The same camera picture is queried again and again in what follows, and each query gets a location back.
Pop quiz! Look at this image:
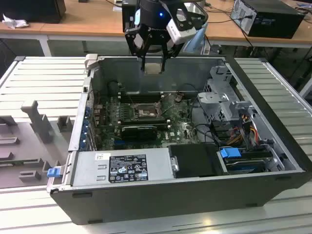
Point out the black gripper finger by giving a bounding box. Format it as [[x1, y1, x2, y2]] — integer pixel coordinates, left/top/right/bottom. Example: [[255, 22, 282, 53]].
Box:
[[124, 25, 150, 72], [160, 33, 183, 73]]

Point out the small square CPU plate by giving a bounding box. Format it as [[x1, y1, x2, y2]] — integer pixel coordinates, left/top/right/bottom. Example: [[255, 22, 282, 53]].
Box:
[[144, 62, 163, 75]]

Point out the metal socket cover frame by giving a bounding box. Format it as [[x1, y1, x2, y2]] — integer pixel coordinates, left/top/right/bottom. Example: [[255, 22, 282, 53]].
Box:
[[156, 94, 176, 116]]

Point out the black RAM slot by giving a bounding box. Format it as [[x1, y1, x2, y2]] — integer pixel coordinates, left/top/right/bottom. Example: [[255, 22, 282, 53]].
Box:
[[121, 97, 163, 103], [121, 92, 163, 98], [118, 122, 171, 130], [118, 117, 169, 123]]

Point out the CPU socket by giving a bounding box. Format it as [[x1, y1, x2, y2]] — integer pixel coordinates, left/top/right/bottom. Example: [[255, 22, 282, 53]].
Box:
[[134, 103, 163, 120]]

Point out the pale blue teach pendant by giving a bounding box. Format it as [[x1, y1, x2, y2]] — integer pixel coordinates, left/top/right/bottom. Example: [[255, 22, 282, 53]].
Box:
[[181, 23, 212, 56]]

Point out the black computer tower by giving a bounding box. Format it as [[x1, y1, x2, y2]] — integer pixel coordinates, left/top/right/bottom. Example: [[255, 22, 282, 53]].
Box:
[[121, 0, 142, 34]]

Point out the grey case release latch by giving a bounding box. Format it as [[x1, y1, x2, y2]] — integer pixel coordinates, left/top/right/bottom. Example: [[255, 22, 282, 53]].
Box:
[[83, 54, 99, 72]]

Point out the wooden desk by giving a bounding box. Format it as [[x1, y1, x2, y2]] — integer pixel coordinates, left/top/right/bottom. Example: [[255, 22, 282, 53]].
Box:
[[0, 0, 312, 57]]

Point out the grey metal drive cage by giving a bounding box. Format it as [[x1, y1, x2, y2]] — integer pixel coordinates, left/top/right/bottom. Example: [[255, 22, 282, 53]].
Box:
[[196, 65, 257, 125]]

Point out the green motherboard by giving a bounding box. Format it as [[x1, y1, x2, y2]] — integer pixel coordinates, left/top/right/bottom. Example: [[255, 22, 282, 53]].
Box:
[[94, 91, 203, 151]]

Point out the black desktop computer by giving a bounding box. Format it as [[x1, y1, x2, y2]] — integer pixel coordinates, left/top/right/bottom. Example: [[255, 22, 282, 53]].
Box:
[[230, 0, 307, 40]]

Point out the large black box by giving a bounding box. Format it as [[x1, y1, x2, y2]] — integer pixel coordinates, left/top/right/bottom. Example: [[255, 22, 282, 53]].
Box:
[[0, 0, 67, 24]]

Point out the black plastic shroud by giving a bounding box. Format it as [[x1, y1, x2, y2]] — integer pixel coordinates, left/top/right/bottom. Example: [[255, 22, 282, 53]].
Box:
[[168, 143, 229, 179]]

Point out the crumpled white paper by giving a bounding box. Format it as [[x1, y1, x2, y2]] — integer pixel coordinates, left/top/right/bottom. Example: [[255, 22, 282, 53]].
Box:
[[1, 13, 30, 30]]

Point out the hard disk in blue carrier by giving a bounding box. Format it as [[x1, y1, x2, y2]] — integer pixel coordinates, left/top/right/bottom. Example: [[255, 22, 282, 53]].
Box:
[[218, 147, 267, 176]]

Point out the grey power supply unit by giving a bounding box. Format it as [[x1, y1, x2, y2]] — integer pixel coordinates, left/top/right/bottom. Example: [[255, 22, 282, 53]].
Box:
[[70, 148, 175, 188]]

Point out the black open PC case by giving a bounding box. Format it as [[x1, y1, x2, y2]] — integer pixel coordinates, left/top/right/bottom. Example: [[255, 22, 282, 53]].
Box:
[[46, 54, 308, 225]]

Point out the grey parts rack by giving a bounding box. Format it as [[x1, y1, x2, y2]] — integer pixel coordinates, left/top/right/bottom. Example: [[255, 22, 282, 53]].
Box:
[[0, 99, 77, 190]]

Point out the blue plastic latch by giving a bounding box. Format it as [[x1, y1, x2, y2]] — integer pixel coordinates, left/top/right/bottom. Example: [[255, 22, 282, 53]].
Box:
[[47, 167, 61, 178]]

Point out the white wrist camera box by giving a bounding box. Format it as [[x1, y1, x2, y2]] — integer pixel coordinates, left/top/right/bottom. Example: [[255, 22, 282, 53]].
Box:
[[166, 0, 209, 46]]

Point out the black looped cable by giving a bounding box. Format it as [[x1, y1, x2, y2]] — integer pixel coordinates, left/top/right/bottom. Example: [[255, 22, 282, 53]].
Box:
[[189, 97, 216, 145]]

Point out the yellow and red wire bundle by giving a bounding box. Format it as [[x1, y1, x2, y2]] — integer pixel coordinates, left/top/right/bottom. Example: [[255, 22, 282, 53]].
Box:
[[228, 121, 259, 147]]

